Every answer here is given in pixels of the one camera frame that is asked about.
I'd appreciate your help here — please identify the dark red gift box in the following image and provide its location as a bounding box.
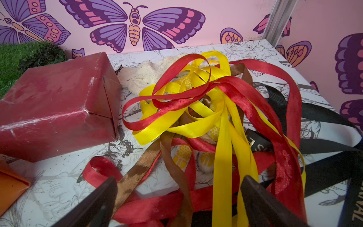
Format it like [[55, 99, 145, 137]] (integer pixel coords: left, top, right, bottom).
[[1, 53, 122, 162]]

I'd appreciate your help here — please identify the brown ribbon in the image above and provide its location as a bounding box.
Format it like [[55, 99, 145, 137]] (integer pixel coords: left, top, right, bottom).
[[112, 63, 253, 227]]

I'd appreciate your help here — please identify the beige knit work glove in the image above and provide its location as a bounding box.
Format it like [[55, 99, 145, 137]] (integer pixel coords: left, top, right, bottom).
[[117, 53, 187, 96]]

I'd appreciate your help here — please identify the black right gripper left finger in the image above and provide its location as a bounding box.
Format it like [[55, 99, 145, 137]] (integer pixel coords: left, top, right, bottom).
[[53, 177, 117, 227]]

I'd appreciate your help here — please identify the green artificial grass mat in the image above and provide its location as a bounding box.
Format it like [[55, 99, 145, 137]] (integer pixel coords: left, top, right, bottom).
[[1, 41, 67, 97]]

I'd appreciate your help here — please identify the black printed ribbon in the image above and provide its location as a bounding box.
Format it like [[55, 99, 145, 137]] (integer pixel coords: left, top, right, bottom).
[[259, 84, 363, 227]]

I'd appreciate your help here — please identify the yellow dotted work glove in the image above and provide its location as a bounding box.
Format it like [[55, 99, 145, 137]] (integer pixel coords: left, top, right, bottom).
[[173, 76, 220, 174]]

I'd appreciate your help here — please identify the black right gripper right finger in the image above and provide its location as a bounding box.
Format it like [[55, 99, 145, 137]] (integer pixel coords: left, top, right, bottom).
[[240, 176, 308, 227]]

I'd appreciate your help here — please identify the small orange gift box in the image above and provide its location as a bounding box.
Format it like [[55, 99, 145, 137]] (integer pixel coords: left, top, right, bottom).
[[0, 158, 31, 216]]

